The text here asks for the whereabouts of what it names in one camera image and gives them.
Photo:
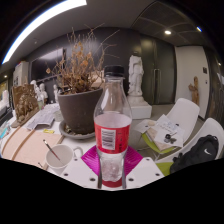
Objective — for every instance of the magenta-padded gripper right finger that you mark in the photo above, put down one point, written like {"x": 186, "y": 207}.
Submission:
{"x": 135, "y": 160}

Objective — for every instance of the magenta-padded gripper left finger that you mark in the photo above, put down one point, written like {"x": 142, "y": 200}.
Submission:
{"x": 90, "y": 160}

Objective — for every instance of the clear plastic bottle red label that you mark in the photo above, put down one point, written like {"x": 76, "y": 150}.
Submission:
{"x": 111, "y": 133}

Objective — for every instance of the white ceramic mug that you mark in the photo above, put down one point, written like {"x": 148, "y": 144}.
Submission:
{"x": 65, "y": 151}

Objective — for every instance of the grey plant pot saucer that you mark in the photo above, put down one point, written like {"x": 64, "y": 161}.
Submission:
{"x": 76, "y": 136}

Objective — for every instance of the thin paint brush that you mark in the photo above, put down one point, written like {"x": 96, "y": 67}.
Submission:
{"x": 50, "y": 149}

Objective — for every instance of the pile of papers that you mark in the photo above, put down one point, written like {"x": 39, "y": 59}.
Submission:
{"x": 166, "y": 128}

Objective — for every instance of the yellow sticky note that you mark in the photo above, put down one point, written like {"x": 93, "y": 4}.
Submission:
{"x": 48, "y": 131}

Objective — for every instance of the dried plant in grey pot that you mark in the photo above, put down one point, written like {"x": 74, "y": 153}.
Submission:
{"x": 78, "y": 110}

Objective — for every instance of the black backpack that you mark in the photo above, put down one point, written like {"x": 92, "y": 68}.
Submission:
{"x": 200, "y": 153}

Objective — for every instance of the printed paper sheet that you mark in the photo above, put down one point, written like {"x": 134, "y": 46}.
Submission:
{"x": 41, "y": 116}

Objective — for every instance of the small white plaster figurine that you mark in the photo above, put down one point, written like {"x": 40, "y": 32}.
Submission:
{"x": 56, "y": 92}

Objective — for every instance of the brown cardboard box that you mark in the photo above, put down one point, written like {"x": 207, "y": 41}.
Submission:
{"x": 100, "y": 83}

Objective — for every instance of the white plaster bust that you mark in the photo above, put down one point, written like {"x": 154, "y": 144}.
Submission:
{"x": 43, "y": 93}
{"x": 35, "y": 87}

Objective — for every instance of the brown carved relief sculpture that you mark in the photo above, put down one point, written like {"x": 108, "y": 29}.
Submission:
{"x": 25, "y": 101}

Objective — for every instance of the colourful painted sheet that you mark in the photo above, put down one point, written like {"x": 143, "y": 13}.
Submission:
{"x": 4, "y": 131}

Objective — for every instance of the wooden figure sculpture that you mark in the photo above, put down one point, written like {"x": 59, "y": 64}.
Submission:
{"x": 194, "y": 90}

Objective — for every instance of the white plaster sculpture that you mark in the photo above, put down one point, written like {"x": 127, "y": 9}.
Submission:
{"x": 4, "y": 100}

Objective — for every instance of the white cabinet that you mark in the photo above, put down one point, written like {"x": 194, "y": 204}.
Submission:
{"x": 20, "y": 73}

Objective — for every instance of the long ceiling light strip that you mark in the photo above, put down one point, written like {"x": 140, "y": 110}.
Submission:
{"x": 43, "y": 16}

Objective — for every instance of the white standing statue on pedestal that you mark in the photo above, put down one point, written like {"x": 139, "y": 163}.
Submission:
{"x": 136, "y": 71}

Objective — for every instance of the black wall screen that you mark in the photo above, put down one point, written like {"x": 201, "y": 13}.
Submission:
{"x": 43, "y": 66}

